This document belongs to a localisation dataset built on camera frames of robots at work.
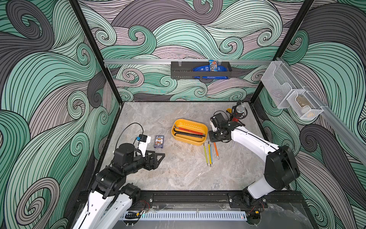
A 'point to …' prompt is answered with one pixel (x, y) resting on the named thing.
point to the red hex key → (188, 130)
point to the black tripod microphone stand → (238, 112)
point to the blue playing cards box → (158, 143)
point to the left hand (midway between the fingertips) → (159, 153)
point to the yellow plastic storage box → (191, 125)
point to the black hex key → (188, 134)
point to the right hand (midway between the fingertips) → (214, 137)
